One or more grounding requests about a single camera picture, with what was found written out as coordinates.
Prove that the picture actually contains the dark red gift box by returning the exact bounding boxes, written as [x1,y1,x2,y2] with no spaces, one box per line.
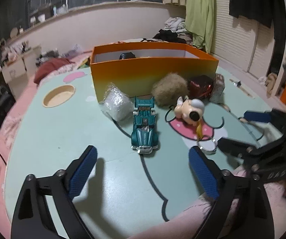
[188,74,214,100]

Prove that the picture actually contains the clear plastic bundle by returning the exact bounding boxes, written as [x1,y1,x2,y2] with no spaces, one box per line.
[103,82,132,121]

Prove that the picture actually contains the brown fuzzy ball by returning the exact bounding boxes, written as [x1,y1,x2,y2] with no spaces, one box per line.
[150,72,189,108]

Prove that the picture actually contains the small wooden handled brush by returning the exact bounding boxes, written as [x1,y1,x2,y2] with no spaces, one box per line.
[229,79,254,98]

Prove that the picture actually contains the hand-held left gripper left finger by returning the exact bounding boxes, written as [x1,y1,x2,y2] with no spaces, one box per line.
[11,145,98,239]

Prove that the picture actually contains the pale green cartoon desktop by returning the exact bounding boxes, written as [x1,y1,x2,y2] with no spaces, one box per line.
[4,62,286,239]

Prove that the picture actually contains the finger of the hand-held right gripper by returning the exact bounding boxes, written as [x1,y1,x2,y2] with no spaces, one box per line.
[218,138,261,165]
[243,110,286,128]

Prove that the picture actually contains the black crinkled plastic bag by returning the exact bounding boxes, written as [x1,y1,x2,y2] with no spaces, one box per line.
[119,52,137,60]

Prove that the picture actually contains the dark red pillow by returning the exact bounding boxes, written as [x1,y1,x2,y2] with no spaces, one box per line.
[34,57,75,84]

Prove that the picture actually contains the white louvered closet doors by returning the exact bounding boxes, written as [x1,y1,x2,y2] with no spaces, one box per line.
[211,0,277,79]

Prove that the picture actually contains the black hanging cloth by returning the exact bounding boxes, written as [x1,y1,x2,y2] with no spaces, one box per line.
[229,0,281,28]

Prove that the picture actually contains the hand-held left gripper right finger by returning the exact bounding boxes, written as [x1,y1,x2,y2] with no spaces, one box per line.
[188,146,275,239]

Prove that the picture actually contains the pig figurine keychain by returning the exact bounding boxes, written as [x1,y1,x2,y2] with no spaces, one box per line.
[174,96,218,154]

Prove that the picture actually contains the green hanging cloth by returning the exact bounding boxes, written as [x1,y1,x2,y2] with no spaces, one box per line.
[184,0,217,53]

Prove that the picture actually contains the black clothes pile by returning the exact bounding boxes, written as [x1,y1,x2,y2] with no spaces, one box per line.
[152,28,187,43]

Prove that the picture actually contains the white clothes pile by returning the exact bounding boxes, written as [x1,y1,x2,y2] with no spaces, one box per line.
[164,17,186,33]

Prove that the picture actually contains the brown card box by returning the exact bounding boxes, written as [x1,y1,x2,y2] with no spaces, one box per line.
[209,73,226,103]

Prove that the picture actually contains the white drawer cabinet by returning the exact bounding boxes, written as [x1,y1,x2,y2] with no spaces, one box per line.
[2,45,43,98]

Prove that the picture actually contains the teal toy car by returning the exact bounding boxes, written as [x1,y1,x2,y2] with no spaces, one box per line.
[130,96,160,155]

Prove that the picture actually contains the beige plush toy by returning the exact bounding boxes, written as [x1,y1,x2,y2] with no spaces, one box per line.
[265,72,278,93]

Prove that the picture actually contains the orange cardboard box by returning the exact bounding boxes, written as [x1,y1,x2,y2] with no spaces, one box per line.
[90,42,219,104]

